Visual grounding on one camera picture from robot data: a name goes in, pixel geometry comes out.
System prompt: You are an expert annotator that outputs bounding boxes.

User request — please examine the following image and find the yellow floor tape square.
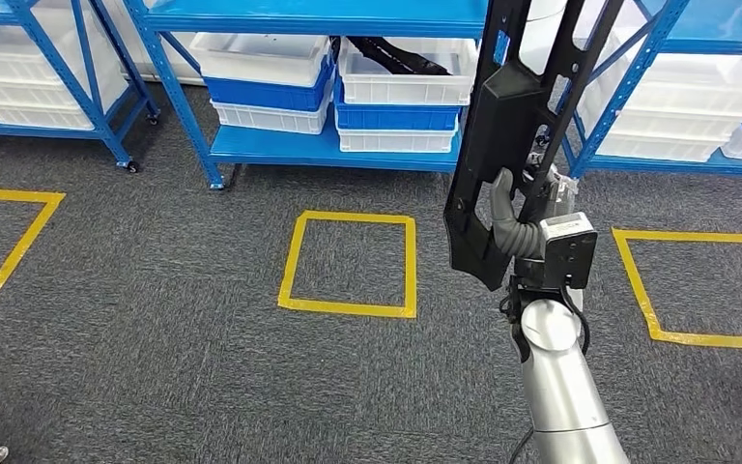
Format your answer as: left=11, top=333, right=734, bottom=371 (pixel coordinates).
left=611, top=227, right=742, bottom=353
left=0, top=186, right=67, bottom=314
left=277, top=210, right=419, bottom=320

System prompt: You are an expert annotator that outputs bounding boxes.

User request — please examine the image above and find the large white plastic crate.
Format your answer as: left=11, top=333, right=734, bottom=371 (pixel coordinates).
left=575, top=50, right=742, bottom=109
left=0, top=64, right=131, bottom=113
left=591, top=130, right=732, bottom=164
left=0, top=96, right=102, bottom=132
left=0, top=3, right=123, bottom=88
left=579, top=88, right=742, bottom=143

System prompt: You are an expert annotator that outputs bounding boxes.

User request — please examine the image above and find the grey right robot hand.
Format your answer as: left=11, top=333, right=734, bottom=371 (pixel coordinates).
left=488, top=162, right=581, bottom=226

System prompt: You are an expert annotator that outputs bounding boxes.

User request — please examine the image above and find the black plastic panel part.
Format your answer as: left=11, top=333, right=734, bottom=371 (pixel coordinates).
left=442, top=0, right=626, bottom=293

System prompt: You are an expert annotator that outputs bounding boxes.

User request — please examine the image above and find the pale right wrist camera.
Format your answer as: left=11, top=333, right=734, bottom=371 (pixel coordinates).
left=514, top=212, right=600, bottom=291

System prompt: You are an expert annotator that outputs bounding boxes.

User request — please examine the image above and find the blue metal shelf rack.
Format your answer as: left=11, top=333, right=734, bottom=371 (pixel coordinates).
left=559, top=0, right=742, bottom=182
left=0, top=0, right=162, bottom=175
left=121, top=0, right=539, bottom=192

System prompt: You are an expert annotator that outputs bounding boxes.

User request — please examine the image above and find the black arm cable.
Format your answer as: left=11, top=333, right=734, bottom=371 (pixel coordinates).
left=499, top=284, right=593, bottom=464

